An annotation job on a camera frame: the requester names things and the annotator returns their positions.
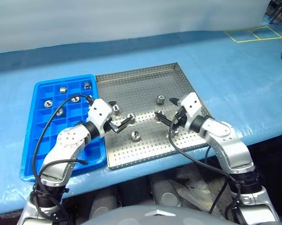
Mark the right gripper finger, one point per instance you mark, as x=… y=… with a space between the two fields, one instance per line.
x=174 y=101
x=163 y=119

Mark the shiny metal cylinder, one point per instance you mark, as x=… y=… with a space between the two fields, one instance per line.
x=63 y=89

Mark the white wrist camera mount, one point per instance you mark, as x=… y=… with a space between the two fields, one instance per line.
x=191 y=103
x=99 y=110

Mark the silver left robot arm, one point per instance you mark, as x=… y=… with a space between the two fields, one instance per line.
x=68 y=140

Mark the dark equipment with black stand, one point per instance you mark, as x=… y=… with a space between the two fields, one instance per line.
x=281 y=14

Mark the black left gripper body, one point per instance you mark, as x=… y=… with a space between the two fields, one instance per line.
x=110 y=126

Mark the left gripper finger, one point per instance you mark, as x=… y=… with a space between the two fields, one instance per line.
x=126 y=123
x=112 y=104

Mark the grey robot torso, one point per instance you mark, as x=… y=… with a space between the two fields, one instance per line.
x=154 y=216

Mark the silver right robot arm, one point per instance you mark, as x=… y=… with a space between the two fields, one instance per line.
x=225 y=133

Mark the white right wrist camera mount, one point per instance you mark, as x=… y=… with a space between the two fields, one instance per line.
x=191 y=103

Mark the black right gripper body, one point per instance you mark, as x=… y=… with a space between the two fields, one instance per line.
x=180 y=118

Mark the perforated metal tray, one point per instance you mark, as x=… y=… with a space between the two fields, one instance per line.
x=143 y=93

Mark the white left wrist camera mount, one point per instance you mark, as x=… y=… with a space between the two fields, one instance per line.
x=99 y=110

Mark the grey rounded cylinder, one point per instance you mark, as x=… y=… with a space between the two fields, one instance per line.
x=103 y=204
x=164 y=192

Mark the blue compartment tray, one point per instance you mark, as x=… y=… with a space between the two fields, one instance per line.
x=44 y=131

